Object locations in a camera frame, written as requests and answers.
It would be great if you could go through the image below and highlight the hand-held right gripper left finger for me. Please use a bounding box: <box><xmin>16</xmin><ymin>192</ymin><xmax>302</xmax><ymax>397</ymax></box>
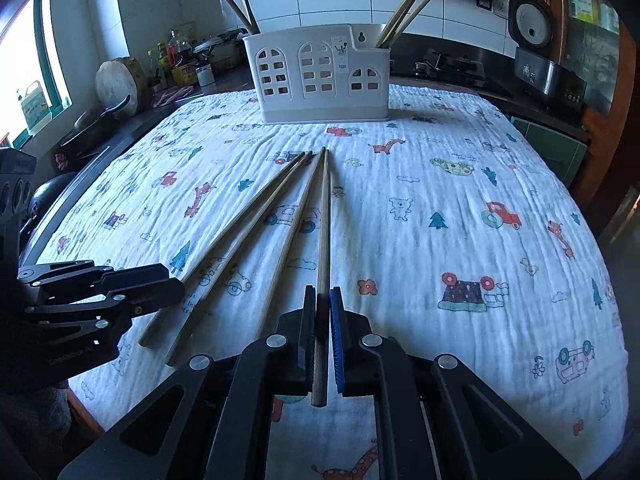
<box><xmin>57</xmin><ymin>285</ymin><xmax>318</xmax><ymax>480</ymax></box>

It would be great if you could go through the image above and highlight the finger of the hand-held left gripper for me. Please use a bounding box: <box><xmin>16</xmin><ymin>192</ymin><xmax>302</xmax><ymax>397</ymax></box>
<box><xmin>24</xmin><ymin>294</ymin><xmax>138</xmax><ymax>335</ymax></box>
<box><xmin>16</xmin><ymin>259</ymin><xmax>187</xmax><ymax>312</ymax></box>

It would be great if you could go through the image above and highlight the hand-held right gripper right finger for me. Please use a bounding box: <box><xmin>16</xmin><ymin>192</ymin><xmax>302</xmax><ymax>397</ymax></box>
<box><xmin>328</xmin><ymin>286</ymin><xmax>584</xmax><ymax>480</ymax></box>

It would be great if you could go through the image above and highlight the brown wooden chopstick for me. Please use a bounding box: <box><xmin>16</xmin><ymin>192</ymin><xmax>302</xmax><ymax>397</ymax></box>
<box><xmin>255</xmin><ymin>151</ymin><xmax>324</xmax><ymax>344</ymax></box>
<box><xmin>382</xmin><ymin>0</ymin><xmax>444</xmax><ymax>49</ymax></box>
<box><xmin>214</xmin><ymin>0</ymin><xmax>253</xmax><ymax>35</ymax></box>
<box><xmin>310</xmin><ymin>147</ymin><xmax>332</xmax><ymax>408</ymax></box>
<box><xmin>138</xmin><ymin>151</ymin><xmax>307</xmax><ymax>349</ymax></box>
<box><xmin>239</xmin><ymin>0</ymin><xmax>261</xmax><ymax>34</ymax></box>
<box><xmin>375</xmin><ymin>0</ymin><xmax>432</xmax><ymax>49</ymax></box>
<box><xmin>165</xmin><ymin>151</ymin><xmax>313</xmax><ymax>367</ymax></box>

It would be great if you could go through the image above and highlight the white utensil holder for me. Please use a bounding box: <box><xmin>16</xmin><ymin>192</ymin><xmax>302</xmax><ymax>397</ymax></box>
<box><xmin>243</xmin><ymin>24</ymin><xmax>392</xmax><ymax>125</ymax></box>

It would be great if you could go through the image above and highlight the person's left forearm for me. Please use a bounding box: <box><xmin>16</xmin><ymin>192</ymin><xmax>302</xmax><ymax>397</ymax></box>
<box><xmin>0</xmin><ymin>385</ymin><xmax>70</xmax><ymax>463</ymax></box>

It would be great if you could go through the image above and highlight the dark round object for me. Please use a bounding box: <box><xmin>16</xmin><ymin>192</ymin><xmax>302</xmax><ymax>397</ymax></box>
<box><xmin>29</xmin><ymin>177</ymin><xmax>67</xmax><ymax>222</ymax></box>

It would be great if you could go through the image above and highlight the white printed cloth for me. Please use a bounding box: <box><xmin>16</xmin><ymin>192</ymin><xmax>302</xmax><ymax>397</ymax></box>
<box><xmin>25</xmin><ymin>82</ymin><xmax>629</xmax><ymax>480</ymax></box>

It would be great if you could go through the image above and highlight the metal wok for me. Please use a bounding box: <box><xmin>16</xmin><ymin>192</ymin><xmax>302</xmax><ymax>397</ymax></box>
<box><xmin>59</xmin><ymin>94</ymin><xmax>133</xmax><ymax>162</ymax></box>

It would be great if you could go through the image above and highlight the pink cloth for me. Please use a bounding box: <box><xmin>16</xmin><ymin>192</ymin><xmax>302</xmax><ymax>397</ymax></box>
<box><xmin>152</xmin><ymin>85</ymin><xmax>196</xmax><ymax>109</ymax></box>

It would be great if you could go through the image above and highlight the round wooden chopping board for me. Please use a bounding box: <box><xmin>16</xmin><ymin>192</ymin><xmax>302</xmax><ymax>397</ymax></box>
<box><xmin>94</xmin><ymin>56</ymin><xmax>149</xmax><ymax>114</ymax></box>

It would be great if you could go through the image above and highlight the pale printed carton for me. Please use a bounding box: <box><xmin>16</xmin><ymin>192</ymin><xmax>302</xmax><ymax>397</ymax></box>
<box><xmin>19</xmin><ymin>80</ymin><xmax>54</xmax><ymax>129</ymax></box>

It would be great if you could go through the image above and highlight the window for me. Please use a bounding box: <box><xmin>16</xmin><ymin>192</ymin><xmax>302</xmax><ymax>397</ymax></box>
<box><xmin>0</xmin><ymin>0</ymin><xmax>72</xmax><ymax>152</ymax></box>

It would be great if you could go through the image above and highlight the green cabinet door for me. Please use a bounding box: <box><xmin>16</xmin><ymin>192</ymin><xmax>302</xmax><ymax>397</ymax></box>
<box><xmin>509</xmin><ymin>114</ymin><xmax>589</xmax><ymax>187</ymax></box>

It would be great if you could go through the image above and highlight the black gas stove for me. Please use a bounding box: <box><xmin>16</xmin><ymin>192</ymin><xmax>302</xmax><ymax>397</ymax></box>
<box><xmin>390</xmin><ymin>47</ymin><xmax>512</xmax><ymax>99</ymax></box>

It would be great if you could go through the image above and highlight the black rice cooker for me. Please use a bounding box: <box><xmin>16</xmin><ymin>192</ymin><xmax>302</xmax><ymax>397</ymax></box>
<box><xmin>506</xmin><ymin>0</ymin><xmax>589</xmax><ymax>107</ymax></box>

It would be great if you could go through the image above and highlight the wooden glass cabinet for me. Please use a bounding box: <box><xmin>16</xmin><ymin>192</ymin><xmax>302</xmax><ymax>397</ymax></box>
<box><xmin>531</xmin><ymin>0</ymin><xmax>640</xmax><ymax>203</ymax></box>

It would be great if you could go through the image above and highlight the metal pot with handle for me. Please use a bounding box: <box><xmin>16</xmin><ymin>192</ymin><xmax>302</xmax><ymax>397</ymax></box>
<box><xmin>192</xmin><ymin>31</ymin><xmax>249</xmax><ymax>74</ymax></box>

